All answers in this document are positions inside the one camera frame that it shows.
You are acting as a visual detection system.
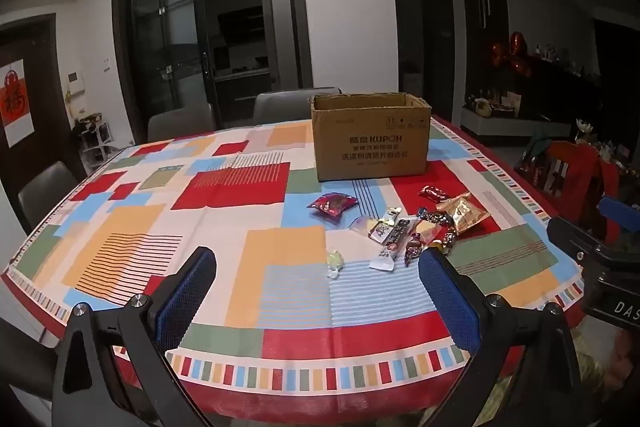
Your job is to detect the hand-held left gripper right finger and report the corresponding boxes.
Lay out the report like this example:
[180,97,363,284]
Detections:
[417,247,583,427]

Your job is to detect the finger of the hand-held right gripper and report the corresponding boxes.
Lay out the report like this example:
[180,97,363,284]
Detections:
[596,195,640,244]
[546,216,617,268]

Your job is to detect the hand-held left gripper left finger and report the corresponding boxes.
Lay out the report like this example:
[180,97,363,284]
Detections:
[52,246,218,427]

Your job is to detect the pink snack packet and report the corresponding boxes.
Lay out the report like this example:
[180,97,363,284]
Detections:
[306,193,357,220]

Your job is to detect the brown cardboard box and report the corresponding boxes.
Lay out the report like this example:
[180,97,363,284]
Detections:
[310,93,432,182]

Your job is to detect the red wooden chair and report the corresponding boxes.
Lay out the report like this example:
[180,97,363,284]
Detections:
[515,139,621,230]

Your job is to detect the red gold wrapped candy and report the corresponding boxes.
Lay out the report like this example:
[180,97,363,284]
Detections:
[426,227,458,254]

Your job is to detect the dark red wrapped candy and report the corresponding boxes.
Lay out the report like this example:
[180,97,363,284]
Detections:
[404,232,425,267]

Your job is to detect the person's patterned clothing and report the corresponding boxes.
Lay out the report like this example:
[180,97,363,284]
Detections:
[570,327,640,427]

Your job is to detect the long black silver snack packet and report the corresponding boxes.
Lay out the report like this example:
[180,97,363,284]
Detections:
[369,217,419,271]

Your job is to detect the blue wrapped candy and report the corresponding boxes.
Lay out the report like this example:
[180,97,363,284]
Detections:
[417,207,453,228]

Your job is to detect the gold brown snack packet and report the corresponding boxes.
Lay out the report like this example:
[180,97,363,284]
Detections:
[436,192,492,234]

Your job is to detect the green cloth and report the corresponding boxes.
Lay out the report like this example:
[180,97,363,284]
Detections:
[522,129,553,160]

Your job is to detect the colourful patchwork tablecloth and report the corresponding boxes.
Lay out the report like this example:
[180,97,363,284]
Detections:
[0,114,587,408]

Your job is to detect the white green wrapped candy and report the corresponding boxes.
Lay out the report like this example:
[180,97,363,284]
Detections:
[326,249,347,279]

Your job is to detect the low white sideboard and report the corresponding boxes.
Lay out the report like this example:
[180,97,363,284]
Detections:
[460,104,573,138]

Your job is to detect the grey dining chair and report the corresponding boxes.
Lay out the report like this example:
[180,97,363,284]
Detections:
[17,161,79,233]
[147,103,216,142]
[252,87,343,126]

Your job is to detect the white storage shelf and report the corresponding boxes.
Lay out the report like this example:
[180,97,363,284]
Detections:
[75,114,119,172]

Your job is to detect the red foil balloons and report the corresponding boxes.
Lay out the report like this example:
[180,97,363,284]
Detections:
[490,32,533,78]

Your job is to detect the tall dark cabinet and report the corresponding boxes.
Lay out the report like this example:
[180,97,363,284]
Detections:
[457,0,508,108]

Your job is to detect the dark wooden door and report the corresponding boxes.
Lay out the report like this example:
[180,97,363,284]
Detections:
[0,14,87,208]

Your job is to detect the red and white door poster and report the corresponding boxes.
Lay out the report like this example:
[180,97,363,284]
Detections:
[0,59,36,146]

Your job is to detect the glass sliding door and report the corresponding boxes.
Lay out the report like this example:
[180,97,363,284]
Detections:
[112,0,313,142]

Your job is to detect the silver refrigerator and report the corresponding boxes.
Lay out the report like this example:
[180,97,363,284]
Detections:
[260,0,301,80]

